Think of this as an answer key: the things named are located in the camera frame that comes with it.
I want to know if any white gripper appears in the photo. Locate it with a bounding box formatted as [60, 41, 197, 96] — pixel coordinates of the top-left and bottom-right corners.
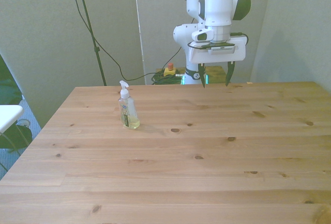
[188, 35, 247, 89]

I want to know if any clear sanitizer pump bottle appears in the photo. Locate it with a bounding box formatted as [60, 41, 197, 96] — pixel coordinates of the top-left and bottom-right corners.
[118, 80, 141, 130]

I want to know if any yellow emergency stop button box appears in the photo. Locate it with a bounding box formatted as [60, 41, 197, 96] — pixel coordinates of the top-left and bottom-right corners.
[163, 63, 177, 78]

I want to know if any dark green bag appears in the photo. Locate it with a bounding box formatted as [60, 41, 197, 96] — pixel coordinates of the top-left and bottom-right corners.
[0, 54, 24, 106]

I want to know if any dark bundle with shoe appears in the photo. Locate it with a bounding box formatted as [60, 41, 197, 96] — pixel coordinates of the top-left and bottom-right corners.
[0, 118, 33, 150]

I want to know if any white side table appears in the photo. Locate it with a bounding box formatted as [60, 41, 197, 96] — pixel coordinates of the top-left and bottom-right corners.
[0, 104, 25, 133]

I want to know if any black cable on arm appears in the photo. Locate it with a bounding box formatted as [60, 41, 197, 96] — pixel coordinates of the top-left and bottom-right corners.
[180, 0, 249, 51]

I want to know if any coiled green cable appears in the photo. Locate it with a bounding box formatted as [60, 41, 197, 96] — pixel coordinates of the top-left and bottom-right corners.
[151, 71, 186, 85]

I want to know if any black stand cable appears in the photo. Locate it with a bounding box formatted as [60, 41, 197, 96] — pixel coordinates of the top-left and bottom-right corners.
[63, 0, 183, 82]

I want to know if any black camera stand pole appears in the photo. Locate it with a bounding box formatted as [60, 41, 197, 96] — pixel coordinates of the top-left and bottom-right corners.
[73, 0, 108, 86]

